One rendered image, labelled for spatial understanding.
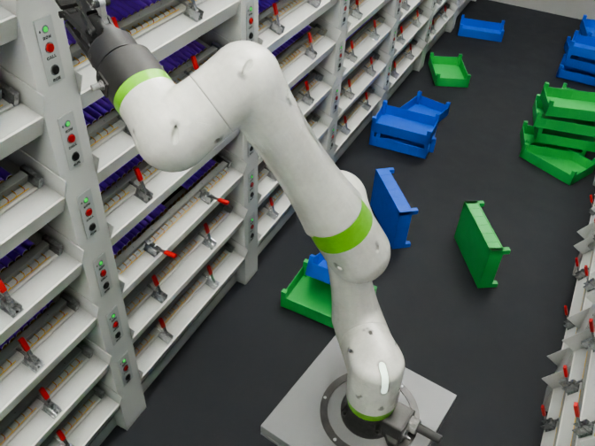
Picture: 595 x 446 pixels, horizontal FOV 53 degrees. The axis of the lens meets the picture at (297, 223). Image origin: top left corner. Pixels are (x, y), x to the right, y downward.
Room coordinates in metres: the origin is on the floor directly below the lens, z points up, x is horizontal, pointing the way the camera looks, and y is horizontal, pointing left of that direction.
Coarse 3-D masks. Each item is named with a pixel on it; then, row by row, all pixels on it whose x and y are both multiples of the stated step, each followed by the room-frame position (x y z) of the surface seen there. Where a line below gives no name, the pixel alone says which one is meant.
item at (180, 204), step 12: (216, 168) 1.55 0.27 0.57; (204, 180) 1.49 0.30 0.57; (192, 192) 1.42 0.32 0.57; (180, 204) 1.36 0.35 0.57; (168, 216) 1.31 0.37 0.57; (156, 228) 1.25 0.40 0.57; (144, 240) 1.20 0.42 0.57; (156, 240) 1.23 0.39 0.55; (132, 252) 1.16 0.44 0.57; (120, 264) 1.12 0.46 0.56
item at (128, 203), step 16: (224, 144) 1.51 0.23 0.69; (208, 160) 1.44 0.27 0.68; (112, 176) 1.21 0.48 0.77; (128, 176) 1.22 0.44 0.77; (144, 176) 1.26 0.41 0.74; (160, 176) 1.28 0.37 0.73; (176, 176) 1.30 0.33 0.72; (112, 192) 1.16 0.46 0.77; (128, 192) 1.19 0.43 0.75; (144, 192) 1.19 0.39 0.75; (160, 192) 1.23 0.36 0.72; (112, 208) 1.13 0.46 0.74; (128, 208) 1.15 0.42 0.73; (144, 208) 1.16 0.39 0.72; (112, 224) 1.08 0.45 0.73; (128, 224) 1.10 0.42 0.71; (112, 240) 1.05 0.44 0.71
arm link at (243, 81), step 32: (224, 64) 0.76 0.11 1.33; (256, 64) 0.76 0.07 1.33; (224, 96) 0.73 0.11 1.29; (256, 96) 0.74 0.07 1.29; (288, 96) 0.78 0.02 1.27; (256, 128) 0.75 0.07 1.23; (288, 128) 0.76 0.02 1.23; (288, 160) 0.76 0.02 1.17; (320, 160) 0.79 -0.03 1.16; (288, 192) 0.78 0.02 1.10; (320, 192) 0.77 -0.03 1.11; (352, 192) 0.82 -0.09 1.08; (320, 224) 0.77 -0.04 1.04
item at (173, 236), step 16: (224, 160) 1.60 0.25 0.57; (240, 160) 1.59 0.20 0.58; (224, 176) 1.55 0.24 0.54; (240, 176) 1.58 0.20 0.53; (224, 192) 1.49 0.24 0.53; (192, 208) 1.39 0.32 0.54; (208, 208) 1.40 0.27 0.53; (176, 224) 1.31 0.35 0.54; (192, 224) 1.33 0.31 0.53; (160, 240) 1.24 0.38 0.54; (176, 240) 1.26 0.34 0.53; (144, 256) 1.17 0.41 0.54; (160, 256) 1.19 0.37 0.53; (128, 272) 1.11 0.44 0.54; (144, 272) 1.13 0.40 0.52; (128, 288) 1.07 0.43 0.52
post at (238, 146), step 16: (256, 0) 1.66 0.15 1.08; (240, 16) 1.59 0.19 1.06; (256, 16) 1.67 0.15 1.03; (224, 32) 1.61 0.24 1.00; (240, 32) 1.59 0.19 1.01; (256, 32) 1.67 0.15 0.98; (240, 144) 1.59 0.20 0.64; (256, 160) 1.67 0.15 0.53; (256, 176) 1.67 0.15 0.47; (240, 192) 1.60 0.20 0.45; (256, 192) 1.67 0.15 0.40; (256, 208) 1.67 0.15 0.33; (256, 224) 1.67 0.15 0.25; (240, 240) 1.60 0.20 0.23; (256, 240) 1.67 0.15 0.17; (256, 256) 1.67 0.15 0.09; (240, 272) 1.60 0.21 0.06
